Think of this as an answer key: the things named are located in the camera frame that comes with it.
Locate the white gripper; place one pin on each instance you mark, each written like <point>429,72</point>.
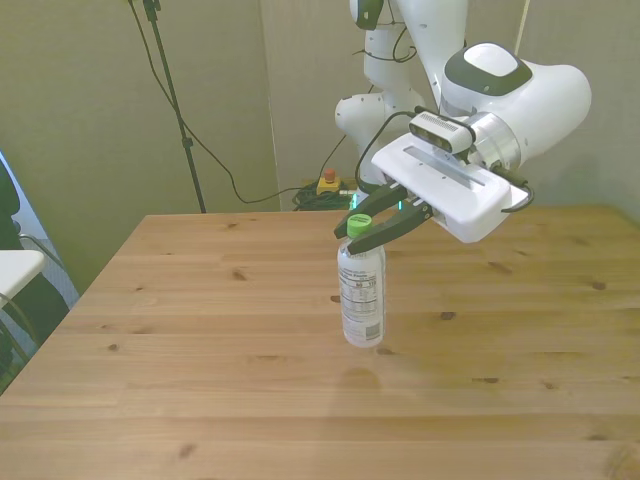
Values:
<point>450,195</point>

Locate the water bottle with green cap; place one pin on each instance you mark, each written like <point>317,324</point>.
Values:
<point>360,300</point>

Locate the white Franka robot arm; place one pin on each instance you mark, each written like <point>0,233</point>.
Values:
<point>550,100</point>

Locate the black tripod stand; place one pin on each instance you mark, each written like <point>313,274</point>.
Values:
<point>172,95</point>

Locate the yellow emergency stop button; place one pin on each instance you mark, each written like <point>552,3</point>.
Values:
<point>327,186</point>

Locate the white seat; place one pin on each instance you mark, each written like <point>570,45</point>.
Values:
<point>15,267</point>

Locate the black chair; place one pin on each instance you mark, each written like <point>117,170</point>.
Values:
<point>7,200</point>

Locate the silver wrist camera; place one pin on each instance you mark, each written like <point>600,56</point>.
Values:
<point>437,129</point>

